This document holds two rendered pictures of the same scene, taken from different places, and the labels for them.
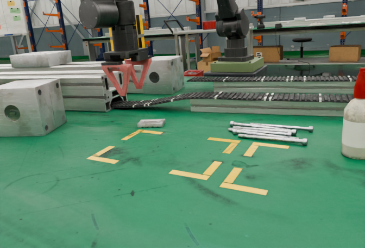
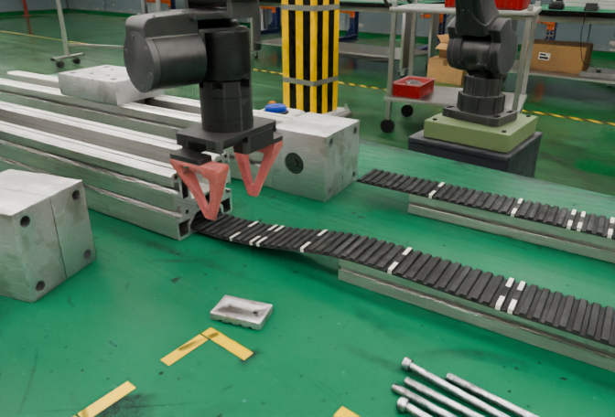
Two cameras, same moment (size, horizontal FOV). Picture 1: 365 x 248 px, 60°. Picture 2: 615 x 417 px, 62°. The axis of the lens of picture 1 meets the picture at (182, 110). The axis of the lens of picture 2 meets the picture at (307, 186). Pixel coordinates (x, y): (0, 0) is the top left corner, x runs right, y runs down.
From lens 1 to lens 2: 0.25 m
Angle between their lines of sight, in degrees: 12
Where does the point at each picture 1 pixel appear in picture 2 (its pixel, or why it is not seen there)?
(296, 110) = (569, 347)
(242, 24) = (501, 51)
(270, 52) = (566, 55)
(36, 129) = (18, 288)
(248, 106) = (459, 304)
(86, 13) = (135, 58)
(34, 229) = not seen: outside the picture
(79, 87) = (134, 184)
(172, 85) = (328, 185)
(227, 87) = (437, 208)
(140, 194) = not seen: outside the picture
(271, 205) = not seen: outside the picture
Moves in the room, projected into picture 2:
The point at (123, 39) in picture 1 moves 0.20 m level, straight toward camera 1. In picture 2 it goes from (217, 111) to (165, 183)
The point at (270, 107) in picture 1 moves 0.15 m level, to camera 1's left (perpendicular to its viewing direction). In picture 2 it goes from (509, 320) to (339, 302)
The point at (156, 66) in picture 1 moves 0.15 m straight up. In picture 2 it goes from (299, 143) to (298, 28)
